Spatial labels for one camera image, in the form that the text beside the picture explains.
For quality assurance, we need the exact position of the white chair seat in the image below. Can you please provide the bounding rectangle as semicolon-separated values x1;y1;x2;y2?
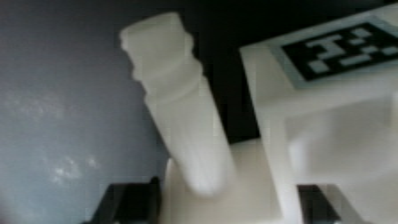
122;6;398;224

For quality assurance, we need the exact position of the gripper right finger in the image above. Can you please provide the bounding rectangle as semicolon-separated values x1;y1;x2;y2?
298;184;356;224

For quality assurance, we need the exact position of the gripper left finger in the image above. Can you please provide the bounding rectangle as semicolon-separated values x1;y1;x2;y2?
88;184;143;224

